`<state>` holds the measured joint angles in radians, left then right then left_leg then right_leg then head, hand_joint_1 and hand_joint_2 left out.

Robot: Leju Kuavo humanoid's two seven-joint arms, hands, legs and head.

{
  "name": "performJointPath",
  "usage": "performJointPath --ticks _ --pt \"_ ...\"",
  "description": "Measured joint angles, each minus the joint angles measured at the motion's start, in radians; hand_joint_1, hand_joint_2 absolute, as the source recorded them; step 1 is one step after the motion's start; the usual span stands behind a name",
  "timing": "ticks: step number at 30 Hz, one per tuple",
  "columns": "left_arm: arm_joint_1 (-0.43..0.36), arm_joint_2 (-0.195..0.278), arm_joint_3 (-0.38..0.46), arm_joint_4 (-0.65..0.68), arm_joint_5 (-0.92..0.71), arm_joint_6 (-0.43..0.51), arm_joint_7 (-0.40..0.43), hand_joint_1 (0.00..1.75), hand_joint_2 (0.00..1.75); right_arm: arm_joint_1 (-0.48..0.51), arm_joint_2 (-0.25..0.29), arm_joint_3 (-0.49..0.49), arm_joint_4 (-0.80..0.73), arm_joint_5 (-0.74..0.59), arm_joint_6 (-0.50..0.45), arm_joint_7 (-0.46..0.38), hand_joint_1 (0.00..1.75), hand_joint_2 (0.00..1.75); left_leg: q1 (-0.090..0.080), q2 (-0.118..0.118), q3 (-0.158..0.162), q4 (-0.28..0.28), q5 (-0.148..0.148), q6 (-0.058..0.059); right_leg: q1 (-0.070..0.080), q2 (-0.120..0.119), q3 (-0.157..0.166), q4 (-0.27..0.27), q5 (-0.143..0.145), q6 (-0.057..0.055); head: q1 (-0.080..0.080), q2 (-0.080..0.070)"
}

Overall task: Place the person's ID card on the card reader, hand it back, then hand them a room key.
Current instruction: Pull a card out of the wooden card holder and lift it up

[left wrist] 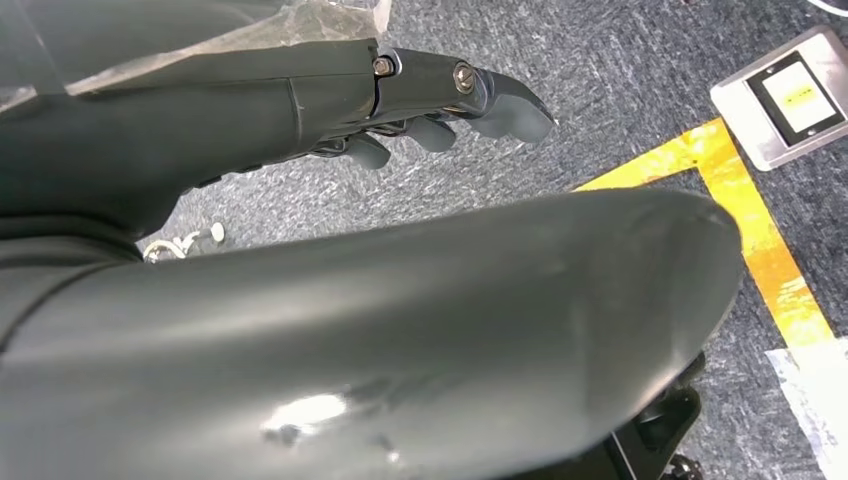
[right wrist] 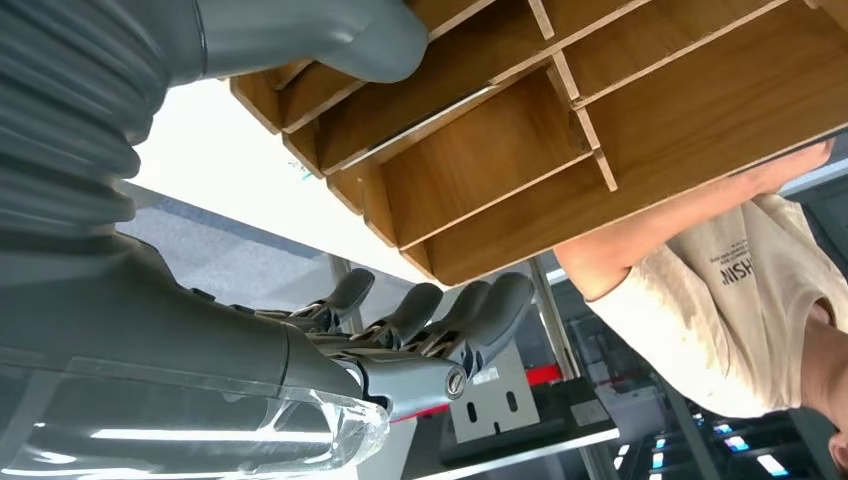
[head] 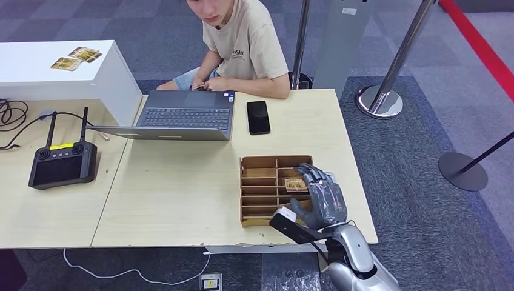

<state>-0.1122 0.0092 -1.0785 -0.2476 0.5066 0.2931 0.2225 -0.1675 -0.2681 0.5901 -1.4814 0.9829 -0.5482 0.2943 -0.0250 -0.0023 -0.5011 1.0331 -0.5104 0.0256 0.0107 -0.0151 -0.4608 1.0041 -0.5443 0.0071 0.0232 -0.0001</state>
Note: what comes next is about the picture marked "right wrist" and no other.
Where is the wooden compartment card organiser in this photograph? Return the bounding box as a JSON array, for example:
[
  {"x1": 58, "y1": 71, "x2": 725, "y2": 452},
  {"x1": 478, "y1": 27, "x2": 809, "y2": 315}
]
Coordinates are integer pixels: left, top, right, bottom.
[{"x1": 229, "y1": 0, "x2": 848, "y2": 287}]

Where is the person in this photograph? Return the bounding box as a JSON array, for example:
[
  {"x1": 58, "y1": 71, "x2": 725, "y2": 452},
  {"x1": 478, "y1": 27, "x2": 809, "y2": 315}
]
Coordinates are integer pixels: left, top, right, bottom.
[{"x1": 553, "y1": 140, "x2": 848, "y2": 475}]

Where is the grey slotted metal plate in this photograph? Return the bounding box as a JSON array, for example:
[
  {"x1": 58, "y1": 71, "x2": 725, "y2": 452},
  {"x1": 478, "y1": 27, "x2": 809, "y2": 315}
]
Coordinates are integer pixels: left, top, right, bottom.
[{"x1": 450, "y1": 343, "x2": 541, "y2": 445}]

